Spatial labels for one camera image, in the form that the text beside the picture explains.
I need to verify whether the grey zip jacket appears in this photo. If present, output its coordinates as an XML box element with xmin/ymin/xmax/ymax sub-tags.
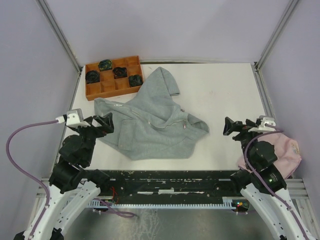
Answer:
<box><xmin>94</xmin><ymin>67</ymin><xmax>210</xmax><ymax>160</ymax></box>

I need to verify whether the dark rolled sock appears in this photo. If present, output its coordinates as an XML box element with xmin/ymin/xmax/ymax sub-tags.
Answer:
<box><xmin>85</xmin><ymin>70</ymin><xmax>100</xmax><ymax>84</ymax></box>
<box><xmin>128</xmin><ymin>74</ymin><xmax>143</xmax><ymax>87</ymax></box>
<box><xmin>112</xmin><ymin>67</ymin><xmax>128</xmax><ymax>79</ymax></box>
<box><xmin>98</xmin><ymin>59</ymin><xmax>113</xmax><ymax>72</ymax></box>

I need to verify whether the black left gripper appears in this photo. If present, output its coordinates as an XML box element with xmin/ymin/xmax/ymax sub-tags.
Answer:
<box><xmin>73</xmin><ymin>111</ymin><xmax>115</xmax><ymax>164</ymax></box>

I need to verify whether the dark rolled sock top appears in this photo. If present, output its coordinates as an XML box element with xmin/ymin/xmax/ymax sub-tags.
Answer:
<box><xmin>98</xmin><ymin>59</ymin><xmax>113</xmax><ymax>72</ymax></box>

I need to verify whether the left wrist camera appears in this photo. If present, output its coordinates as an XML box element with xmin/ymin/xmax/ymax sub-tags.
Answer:
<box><xmin>55</xmin><ymin>108</ymin><xmax>84</xmax><ymax>128</ymax></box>

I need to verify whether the wooden compartment tray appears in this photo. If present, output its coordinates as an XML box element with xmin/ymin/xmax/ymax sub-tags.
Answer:
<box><xmin>85</xmin><ymin>55</ymin><xmax>144</xmax><ymax>101</ymax></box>

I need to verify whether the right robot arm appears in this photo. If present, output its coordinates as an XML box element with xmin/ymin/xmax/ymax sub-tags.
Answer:
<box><xmin>223</xmin><ymin>116</ymin><xmax>315</xmax><ymax>240</ymax></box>

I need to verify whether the aluminium frame post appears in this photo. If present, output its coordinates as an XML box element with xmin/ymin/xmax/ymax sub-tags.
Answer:
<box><xmin>36</xmin><ymin>0</ymin><xmax>82</xmax><ymax>73</ymax></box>
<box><xmin>254</xmin><ymin>0</ymin><xmax>303</xmax><ymax>73</ymax></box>

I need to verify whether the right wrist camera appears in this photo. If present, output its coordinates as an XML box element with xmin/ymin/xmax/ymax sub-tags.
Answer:
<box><xmin>248</xmin><ymin>116</ymin><xmax>276</xmax><ymax>133</ymax></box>

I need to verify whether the dark rolled sock middle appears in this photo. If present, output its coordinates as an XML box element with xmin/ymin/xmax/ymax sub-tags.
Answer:
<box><xmin>112</xmin><ymin>67</ymin><xmax>128</xmax><ymax>79</ymax></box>

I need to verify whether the aluminium front rail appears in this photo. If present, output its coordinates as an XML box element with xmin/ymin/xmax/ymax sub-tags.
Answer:
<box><xmin>36</xmin><ymin>178</ymin><xmax>309</xmax><ymax>200</ymax></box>

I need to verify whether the dark rolled sock right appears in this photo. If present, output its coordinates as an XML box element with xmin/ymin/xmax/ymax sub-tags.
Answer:
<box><xmin>128</xmin><ymin>74</ymin><xmax>143</xmax><ymax>87</ymax></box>

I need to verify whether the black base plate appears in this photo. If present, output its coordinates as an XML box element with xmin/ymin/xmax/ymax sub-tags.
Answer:
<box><xmin>99</xmin><ymin>170</ymin><xmax>242</xmax><ymax>203</ymax></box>

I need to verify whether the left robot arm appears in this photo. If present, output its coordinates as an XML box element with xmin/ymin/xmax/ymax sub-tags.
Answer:
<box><xmin>6</xmin><ymin>109</ymin><xmax>114</xmax><ymax>240</ymax></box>

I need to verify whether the pink cloth bag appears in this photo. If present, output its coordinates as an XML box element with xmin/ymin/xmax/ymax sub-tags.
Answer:
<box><xmin>232</xmin><ymin>131</ymin><xmax>302</xmax><ymax>179</ymax></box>

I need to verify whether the right aluminium frame post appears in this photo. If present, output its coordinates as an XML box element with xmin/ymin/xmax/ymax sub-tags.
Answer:
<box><xmin>254</xmin><ymin>0</ymin><xmax>303</xmax><ymax>73</ymax></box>

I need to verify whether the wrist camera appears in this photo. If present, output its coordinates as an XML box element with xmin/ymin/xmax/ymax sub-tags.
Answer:
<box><xmin>248</xmin><ymin>116</ymin><xmax>276</xmax><ymax>133</ymax></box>
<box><xmin>55</xmin><ymin>108</ymin><xmax>84</xmax><ymax>128</ymax></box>

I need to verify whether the left aluminium frame post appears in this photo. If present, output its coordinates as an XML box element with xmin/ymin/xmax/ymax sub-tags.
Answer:
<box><xmin>36</xmin><ymin>0</ymin><xmax>82</xmax><ymax>73</ymax></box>

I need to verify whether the dark rolled sock left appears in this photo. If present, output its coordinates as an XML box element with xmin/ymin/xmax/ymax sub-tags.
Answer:
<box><xmin>85</xmin><ymin>70</ymin><xmax>100</xmax><ymax>84</ymax></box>

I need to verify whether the light blue cable duct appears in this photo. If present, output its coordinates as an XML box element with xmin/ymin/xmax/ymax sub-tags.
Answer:
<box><xmin>89</xmin><ymin>196</ymin><xmax>238</xmax><ymax>209</ymax></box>

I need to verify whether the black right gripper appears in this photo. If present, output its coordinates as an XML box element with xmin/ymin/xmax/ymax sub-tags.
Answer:
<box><xmin>222</xmin><ymin>116</ymin><xmax>265</xmax><ymax>167</ymax></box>

